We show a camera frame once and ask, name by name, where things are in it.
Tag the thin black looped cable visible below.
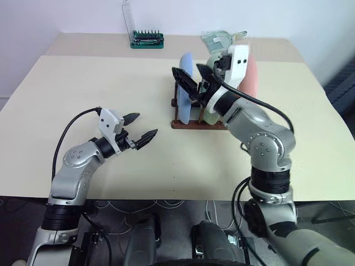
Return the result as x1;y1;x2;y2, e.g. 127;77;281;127
231;177;267;266

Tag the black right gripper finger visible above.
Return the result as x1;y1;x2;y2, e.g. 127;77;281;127
171;66;201;103
196;63;220;87

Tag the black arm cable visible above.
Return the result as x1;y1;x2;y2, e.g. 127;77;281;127
212;72;295;134
52;106;102;181

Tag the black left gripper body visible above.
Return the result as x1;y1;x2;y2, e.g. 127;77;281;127
114;127;139;152

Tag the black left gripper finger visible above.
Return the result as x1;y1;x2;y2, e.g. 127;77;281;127
134;128;159;151
123;112;141;126

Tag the wooden dish rack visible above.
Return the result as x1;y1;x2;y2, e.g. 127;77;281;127
170;80;231;131

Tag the pale red plate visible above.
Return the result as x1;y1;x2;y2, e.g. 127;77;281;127
237;54;260;98

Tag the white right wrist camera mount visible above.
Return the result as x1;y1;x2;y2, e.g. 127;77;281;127
205;45;250;114

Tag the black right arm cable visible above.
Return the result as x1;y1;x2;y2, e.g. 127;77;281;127
212;72;295;134

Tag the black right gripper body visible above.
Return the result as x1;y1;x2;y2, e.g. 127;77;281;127
191;54;232;108

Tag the green screwdriver bit set case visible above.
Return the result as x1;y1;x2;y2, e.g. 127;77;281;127
121;0;165;50

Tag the pale green plate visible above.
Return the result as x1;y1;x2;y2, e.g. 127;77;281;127
203;54;224;126

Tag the clear plastic bag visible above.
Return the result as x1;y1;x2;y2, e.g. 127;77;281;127
200;30;248;54

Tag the pale blue plate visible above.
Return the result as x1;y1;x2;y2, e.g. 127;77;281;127
176;53;195;126

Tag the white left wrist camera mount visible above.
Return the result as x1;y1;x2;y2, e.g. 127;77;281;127
98;108;125;154

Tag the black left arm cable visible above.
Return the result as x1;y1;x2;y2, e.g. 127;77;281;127
52;106;102;181

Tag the dark blue ribbed object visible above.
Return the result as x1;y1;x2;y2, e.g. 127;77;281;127
322;59;355;117

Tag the dark rounded shape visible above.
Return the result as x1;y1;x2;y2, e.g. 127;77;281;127
191;219;237;266
123;215;162;266

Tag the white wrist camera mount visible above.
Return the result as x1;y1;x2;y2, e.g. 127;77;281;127
98;108;125;154
205;45;250;114

